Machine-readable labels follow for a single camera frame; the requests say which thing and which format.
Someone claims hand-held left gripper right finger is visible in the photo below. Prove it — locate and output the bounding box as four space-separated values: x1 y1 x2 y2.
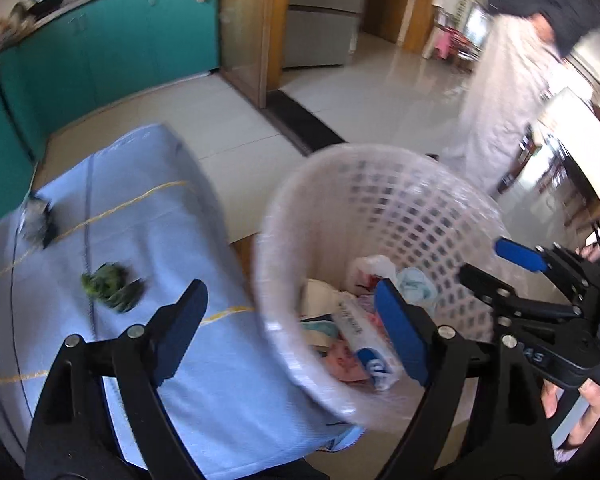
373 277 556 480

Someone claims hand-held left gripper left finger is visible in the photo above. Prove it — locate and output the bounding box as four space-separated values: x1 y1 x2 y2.
24 279 211 480

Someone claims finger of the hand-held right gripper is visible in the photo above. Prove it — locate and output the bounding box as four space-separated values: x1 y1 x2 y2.
459 265 588 328
495 238 600 306

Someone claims white and blue carton box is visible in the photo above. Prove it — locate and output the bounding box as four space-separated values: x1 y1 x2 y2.
330 294 406 392

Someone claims blue face mask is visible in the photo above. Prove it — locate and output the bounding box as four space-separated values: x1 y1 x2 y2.
396 266 439 307

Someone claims pink paper packet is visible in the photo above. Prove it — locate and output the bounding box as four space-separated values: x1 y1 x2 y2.
322 335 372 384

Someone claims white and red plastic bag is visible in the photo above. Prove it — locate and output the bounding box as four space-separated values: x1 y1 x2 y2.
347 255 398 293

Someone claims white plastic mesh basket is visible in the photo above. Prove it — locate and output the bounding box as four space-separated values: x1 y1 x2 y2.
252 143 513 433

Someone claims person's right hand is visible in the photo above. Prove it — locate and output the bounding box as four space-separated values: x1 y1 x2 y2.
540 379 600 453

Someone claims green crumpled wrapper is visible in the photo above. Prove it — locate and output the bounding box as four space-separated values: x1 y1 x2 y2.
81 261 147 315

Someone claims light blue striped cloth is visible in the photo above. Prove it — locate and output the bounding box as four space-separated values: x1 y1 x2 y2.
0 124 361 466

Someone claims white side table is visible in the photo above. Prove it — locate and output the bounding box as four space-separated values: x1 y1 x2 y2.
500 87 600 246

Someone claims clear plastic wrapper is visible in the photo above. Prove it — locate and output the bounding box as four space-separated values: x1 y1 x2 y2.
19 194 60 251

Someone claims pink draped cloth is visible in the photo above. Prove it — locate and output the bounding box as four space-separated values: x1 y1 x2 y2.
432 25 483 66

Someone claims dark door mat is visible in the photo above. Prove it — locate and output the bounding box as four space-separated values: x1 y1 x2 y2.
267 89 348 156

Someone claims teal kitchen cabinet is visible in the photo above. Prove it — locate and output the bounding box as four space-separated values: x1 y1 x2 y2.
0 0 223 171

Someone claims silver refrigerator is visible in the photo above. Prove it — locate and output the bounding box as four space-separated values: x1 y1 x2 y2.
282 0 371 68

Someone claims black wok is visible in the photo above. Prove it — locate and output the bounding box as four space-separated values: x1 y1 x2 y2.
27 0 69 17

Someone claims wooden partition frame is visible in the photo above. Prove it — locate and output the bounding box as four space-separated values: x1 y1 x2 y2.
220 0 293 108

